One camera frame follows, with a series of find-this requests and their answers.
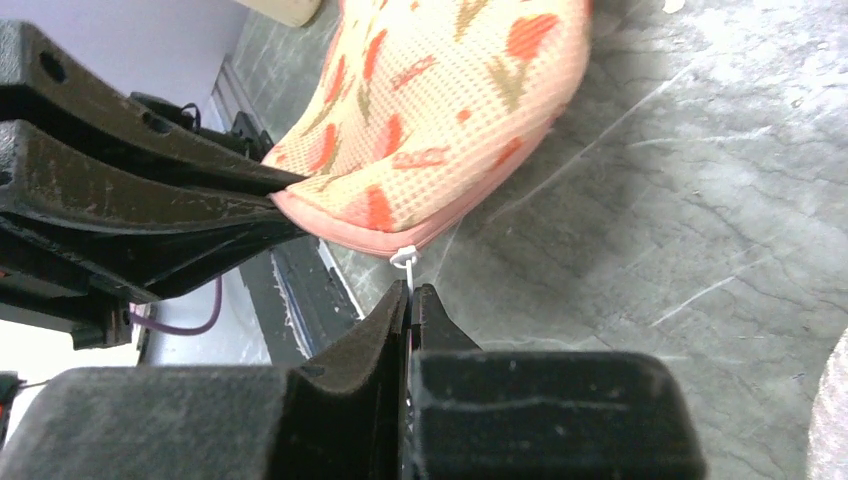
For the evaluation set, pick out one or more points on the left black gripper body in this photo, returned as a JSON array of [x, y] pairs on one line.
[[60, 311]]

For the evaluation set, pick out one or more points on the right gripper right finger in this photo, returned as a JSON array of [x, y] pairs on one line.
[[476, 414]]

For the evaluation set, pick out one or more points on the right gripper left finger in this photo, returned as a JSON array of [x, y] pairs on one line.
[[336, 416]]

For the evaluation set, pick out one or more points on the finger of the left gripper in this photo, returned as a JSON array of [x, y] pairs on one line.
[[42, 84], [43, 178]]

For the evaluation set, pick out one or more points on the white zipper pull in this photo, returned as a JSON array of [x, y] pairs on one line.
[[405, 259]]

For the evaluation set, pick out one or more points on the floral pink laundry bag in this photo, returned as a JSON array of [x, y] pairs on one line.
[[422, 109]]

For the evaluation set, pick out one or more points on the cream laundry basket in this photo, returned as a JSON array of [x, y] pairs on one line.
[[292, 13]]

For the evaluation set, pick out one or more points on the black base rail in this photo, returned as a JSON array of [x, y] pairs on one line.
[[301, 301]]

